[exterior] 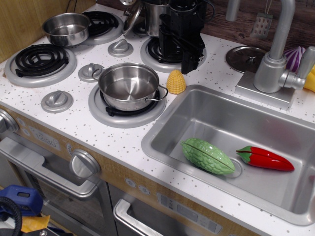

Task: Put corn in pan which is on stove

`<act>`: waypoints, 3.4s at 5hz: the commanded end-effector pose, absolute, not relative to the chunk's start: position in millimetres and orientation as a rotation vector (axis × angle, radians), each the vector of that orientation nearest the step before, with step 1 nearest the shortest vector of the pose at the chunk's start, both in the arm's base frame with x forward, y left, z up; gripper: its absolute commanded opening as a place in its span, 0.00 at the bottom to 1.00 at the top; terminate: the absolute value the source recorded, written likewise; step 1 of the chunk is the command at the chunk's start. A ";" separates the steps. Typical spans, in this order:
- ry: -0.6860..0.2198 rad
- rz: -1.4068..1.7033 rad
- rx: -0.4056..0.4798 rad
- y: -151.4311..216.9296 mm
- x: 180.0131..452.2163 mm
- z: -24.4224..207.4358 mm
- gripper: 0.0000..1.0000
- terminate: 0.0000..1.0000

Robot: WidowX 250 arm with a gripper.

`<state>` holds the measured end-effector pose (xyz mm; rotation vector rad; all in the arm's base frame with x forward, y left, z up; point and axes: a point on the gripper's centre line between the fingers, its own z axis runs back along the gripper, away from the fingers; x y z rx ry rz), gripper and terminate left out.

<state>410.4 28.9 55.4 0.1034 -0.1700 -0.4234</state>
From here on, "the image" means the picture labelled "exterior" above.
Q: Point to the stove burner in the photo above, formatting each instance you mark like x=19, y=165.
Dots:
x=152, y=56
x=118, y=119
x=40, y=66
x=104, y=27

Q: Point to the blue clamp tool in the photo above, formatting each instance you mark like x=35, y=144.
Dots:
x=28, y=200

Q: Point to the yellow toy vegetable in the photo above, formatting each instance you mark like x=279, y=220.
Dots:
x=310, y=80

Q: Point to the back right stove burner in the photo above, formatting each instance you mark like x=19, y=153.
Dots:
x=152, y=56

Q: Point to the grey oven door handle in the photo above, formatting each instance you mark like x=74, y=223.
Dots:
x=33, y=163

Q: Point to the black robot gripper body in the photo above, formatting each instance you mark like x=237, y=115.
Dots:
x=185, y=23

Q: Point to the grey stove knob bottom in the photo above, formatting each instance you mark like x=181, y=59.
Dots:
x=57, y=102

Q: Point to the front left stove burner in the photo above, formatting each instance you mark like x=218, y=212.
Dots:
x=40, y=66

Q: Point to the hanging metal grater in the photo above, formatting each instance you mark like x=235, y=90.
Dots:
x=261, y=26

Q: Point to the grey stove knob top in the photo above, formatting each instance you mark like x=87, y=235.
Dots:
x=120, y=49

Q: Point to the front right stove burner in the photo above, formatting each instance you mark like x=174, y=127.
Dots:
x=118, y=119

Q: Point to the yellow cloth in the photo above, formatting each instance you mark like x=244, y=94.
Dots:
x=34, y=223

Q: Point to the grey toy faucet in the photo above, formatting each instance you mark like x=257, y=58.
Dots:
x=273, y=84

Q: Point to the grey dishwasher door handle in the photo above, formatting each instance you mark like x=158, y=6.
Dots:
x=120, y=212

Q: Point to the grey stove knob middle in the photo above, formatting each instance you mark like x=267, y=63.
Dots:
x=90, y=73

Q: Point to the red toy chili pepper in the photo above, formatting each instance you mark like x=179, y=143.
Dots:
x=262, y=158

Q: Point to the steel pan with handles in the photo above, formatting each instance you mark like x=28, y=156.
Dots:
x=129, y=86

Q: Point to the steel lid on counter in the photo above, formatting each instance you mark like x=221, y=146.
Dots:
x=245, y=58

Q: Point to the steel pot lid leaning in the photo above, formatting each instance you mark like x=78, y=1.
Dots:
x=131, y=16

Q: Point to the grey stove knob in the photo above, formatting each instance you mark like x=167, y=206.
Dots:
x=120, y=49
x=57, y=102
x=90, y=73

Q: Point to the grey oven dial knob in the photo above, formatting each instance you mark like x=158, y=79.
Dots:
x=82, y=164

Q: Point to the grey toy sink basin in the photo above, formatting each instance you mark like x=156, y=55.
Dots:
x=230, y=124

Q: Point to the purple white toy onion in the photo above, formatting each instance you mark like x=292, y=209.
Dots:
x=293, y=58

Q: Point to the back left stove burner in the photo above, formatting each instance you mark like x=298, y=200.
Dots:
x=104, y=27

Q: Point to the grey oven dial left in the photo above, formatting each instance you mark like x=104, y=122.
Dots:
x=7, y=122

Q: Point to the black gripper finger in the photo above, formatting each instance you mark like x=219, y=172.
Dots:
x=168, y=48
x=190, y=61

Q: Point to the yellow toy corn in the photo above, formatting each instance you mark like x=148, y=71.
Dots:
x=176, y=83

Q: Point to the steel bowl pot back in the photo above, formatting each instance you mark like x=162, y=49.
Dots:
x=67, y=29

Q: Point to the green toy bitter gourd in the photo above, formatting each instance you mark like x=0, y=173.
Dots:
x=207, y=156

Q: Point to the steel ladle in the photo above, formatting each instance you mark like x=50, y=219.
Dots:
x=128, y=2

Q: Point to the tall steel pot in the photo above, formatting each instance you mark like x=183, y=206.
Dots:
x=153, y=10

